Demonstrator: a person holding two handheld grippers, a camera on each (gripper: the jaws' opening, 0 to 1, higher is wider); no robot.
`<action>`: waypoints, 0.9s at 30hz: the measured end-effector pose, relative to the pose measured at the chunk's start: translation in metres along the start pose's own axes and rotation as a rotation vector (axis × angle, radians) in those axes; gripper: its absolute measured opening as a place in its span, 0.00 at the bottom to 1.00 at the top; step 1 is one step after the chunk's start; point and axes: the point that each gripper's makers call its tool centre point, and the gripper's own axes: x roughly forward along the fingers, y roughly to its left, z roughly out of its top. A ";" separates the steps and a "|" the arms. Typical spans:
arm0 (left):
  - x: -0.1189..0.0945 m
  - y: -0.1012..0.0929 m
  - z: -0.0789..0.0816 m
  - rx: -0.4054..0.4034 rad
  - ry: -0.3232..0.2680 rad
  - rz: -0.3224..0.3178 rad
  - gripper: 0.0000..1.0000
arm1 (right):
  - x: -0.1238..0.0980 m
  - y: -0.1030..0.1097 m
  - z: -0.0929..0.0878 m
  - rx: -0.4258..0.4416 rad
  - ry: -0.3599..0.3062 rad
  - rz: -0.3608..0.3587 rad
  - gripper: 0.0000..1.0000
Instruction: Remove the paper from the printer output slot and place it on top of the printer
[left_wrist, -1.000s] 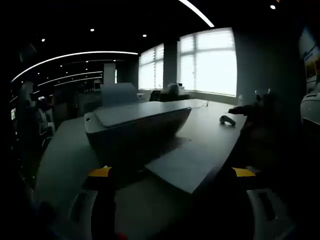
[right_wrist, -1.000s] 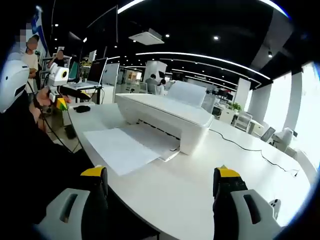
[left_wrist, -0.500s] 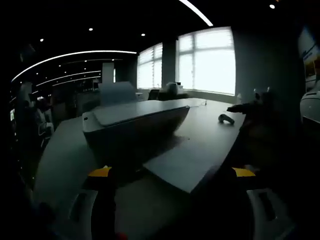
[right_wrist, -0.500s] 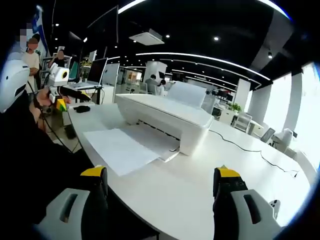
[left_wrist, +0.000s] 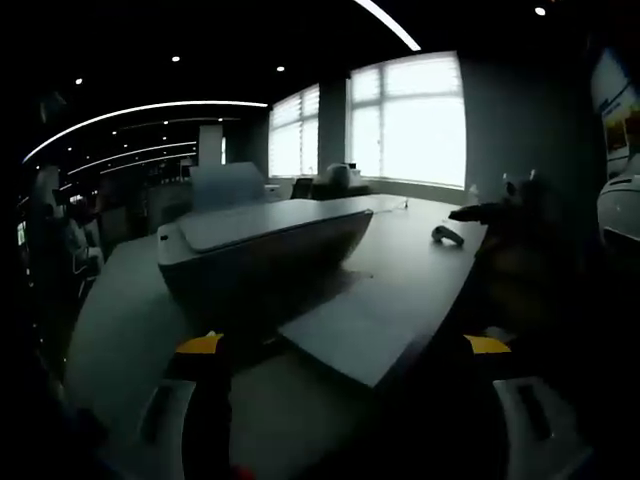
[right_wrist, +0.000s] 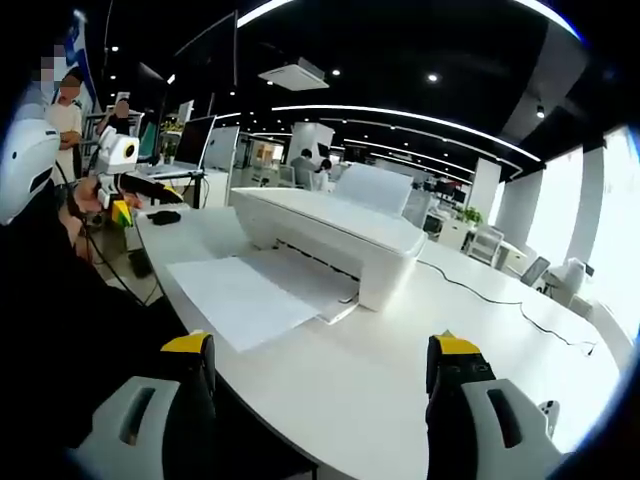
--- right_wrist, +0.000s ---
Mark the white board panel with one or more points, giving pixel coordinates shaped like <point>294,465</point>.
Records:
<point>222,147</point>

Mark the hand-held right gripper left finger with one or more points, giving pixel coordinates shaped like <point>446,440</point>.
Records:
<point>145,425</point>

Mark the ceiling air conditioner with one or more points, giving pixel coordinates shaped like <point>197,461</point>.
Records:
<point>295,75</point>

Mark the person's left hand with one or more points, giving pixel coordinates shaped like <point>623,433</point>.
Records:
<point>87,197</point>

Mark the small white device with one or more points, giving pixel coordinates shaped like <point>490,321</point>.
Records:
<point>549,415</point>

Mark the white chest-worn device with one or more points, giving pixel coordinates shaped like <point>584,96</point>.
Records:
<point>25,165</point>

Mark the dark tilted screen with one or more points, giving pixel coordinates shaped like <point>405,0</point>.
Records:
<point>535,272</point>

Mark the white office chair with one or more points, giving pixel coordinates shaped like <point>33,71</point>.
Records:
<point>487,245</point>

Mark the computer monitor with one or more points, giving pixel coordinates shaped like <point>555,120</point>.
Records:
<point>192,142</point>

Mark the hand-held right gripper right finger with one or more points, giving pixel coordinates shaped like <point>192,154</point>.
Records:
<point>500,430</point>

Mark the white paper sheet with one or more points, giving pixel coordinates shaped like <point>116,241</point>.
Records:
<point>245,300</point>

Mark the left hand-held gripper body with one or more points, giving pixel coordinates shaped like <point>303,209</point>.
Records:
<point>120,152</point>

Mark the person's dark clothing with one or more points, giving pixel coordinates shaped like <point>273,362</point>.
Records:
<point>60,340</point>

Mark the white printer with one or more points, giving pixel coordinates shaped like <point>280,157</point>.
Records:
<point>330,235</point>

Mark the green potted plant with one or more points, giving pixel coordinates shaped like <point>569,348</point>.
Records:
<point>470,215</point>

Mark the small black object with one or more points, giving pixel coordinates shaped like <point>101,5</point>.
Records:
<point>163,218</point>

